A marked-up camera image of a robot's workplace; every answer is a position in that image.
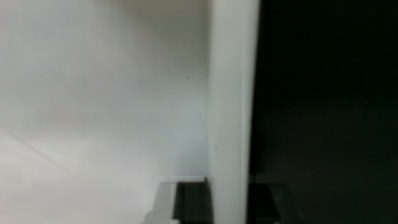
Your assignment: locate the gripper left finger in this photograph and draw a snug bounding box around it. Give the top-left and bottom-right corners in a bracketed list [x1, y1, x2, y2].
[142, 182, 209, 224]

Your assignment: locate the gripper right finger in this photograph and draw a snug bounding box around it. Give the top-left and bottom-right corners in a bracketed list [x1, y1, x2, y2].
[246, 183, 296, 224]

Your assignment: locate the white square table top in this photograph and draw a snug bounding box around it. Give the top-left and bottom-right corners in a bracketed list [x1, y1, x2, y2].
[0, 0, 259, 224]

